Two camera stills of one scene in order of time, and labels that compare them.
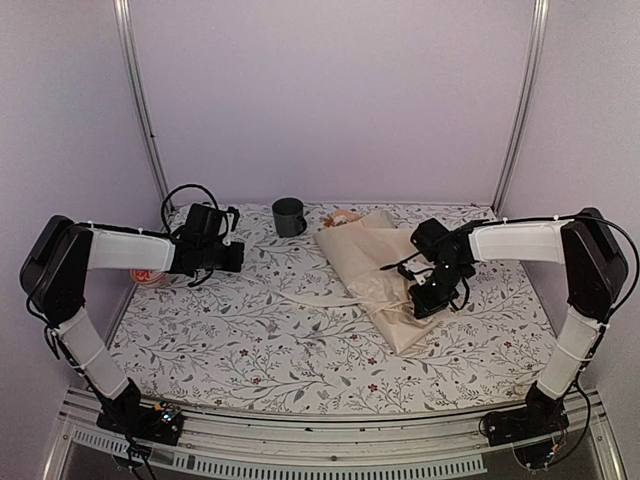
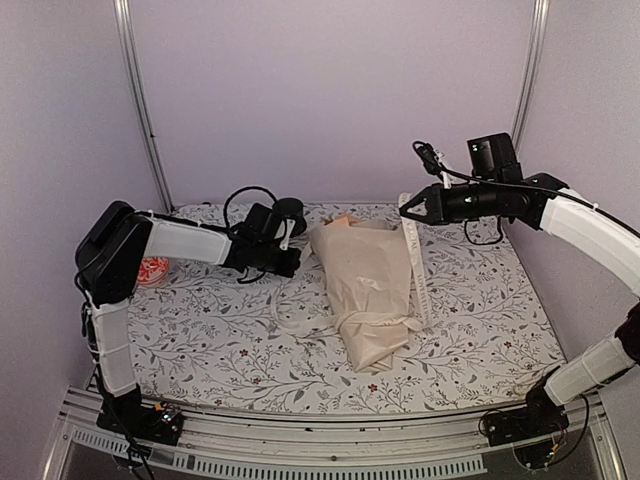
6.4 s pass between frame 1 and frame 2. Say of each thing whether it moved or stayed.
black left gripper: moved
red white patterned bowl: stayed
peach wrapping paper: moved
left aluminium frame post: stayed
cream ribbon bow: moved
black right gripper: moved
